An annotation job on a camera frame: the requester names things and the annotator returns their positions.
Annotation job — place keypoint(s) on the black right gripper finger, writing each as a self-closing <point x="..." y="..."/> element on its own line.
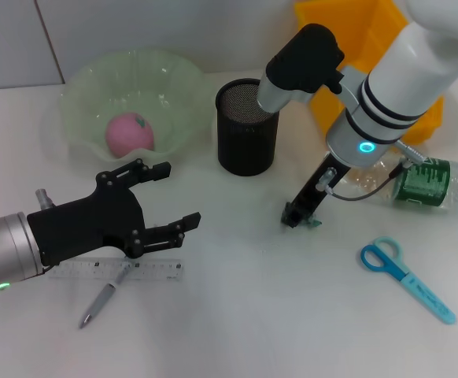
<point x="296" y="216"/>

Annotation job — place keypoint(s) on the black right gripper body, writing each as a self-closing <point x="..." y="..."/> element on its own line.
<point x="319" y="189"/>

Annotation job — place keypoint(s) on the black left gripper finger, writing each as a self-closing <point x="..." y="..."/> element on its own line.
<point x="191" y="221"/>
<point x="160" y="170"/>

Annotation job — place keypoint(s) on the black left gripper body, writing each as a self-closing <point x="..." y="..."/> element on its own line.
<point x="87" y="224"/>

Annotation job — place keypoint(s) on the green plastic wrapper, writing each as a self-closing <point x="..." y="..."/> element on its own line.
<point x="315" y="224"/>

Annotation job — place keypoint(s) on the pink toy peach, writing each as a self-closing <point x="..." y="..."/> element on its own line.
<point x="128" y="134"/>

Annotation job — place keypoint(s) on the clear green-label plastic bottle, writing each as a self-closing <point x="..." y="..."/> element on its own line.
<point x="429" y="185"/>

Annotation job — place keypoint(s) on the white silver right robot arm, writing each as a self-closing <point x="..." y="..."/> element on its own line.
<point x="402" y="78"/>

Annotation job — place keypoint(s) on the clear plastic ruler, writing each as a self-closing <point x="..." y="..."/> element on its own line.
<point x="154" y="269"/>

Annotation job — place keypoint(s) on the grey ballpoint pen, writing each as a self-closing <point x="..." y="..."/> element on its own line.
<point x="99" y="301"/>

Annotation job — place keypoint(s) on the black mesh pen holder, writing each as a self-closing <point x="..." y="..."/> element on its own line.
<point x="246" y="145"/>

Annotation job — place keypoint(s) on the translucent green fruit plate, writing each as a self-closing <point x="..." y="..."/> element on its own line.
<point x="95" y="90"/>

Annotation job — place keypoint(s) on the blue scissors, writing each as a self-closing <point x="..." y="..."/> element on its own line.
<point x="422" y="293"/>

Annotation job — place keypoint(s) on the silver left gripper connector stub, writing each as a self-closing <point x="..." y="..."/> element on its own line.
<point x="45" y="199"/>

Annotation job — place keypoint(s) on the yellow plastic bin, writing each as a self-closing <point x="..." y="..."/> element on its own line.
<point x="366" y="27"/>

